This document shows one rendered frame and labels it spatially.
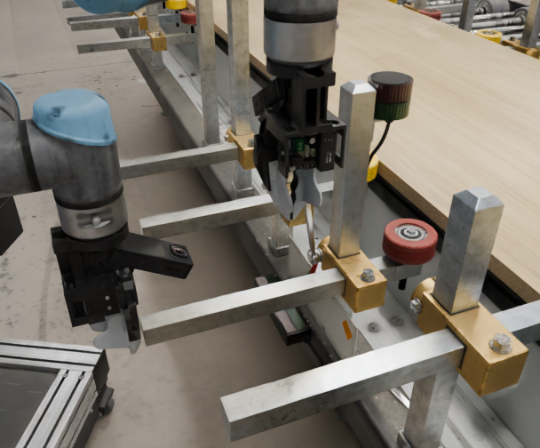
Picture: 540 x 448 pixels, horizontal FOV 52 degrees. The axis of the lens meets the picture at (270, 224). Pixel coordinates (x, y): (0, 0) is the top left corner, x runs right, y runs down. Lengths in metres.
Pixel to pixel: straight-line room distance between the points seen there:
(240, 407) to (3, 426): 1.12
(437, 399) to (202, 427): 1.08
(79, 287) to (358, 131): 0.40
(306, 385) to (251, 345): 1.38
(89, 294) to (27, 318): 1.52
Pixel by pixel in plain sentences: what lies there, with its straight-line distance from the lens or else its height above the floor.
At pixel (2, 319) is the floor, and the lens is 2.24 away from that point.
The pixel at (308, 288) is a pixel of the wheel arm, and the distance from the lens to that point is 0.82.
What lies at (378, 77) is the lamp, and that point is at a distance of 0.77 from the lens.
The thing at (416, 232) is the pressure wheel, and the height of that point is 0.91.
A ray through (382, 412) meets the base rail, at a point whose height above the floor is 0.70.
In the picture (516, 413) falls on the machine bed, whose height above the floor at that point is 0.66.
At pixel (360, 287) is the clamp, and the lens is 0.81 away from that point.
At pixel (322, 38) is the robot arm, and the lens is 0.58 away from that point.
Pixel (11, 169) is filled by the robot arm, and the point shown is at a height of 1.13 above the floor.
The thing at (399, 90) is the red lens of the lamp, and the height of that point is 1.13.
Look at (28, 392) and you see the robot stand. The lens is 1.65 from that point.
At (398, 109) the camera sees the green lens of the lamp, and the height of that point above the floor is 1.11.
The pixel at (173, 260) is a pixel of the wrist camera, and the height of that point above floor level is 0.96.
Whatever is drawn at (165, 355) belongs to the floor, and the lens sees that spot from 1.93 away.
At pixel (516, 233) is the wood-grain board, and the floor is 0.90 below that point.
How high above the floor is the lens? 1.38
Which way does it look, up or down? 33 degrees down
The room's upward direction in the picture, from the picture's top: straight up
